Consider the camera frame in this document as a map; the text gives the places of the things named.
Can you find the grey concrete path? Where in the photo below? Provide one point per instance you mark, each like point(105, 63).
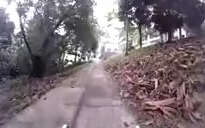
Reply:
point(96, 100)

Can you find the wood of dark trees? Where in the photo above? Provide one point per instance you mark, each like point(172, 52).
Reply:
point(43, 43)

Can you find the leaf-covered grassy slope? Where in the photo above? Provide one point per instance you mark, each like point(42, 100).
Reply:
point(163, 83)

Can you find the robot's own part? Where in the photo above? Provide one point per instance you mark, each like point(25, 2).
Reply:
point(137, 126)
point(64, 126)

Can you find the row of trees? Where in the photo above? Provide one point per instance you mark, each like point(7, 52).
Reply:
point(166, 16)

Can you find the leaf-strewn dirt verge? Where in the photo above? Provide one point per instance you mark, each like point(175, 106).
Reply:
point(23, 93)

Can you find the pale wall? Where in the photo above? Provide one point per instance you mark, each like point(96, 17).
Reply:
point(146, 40)

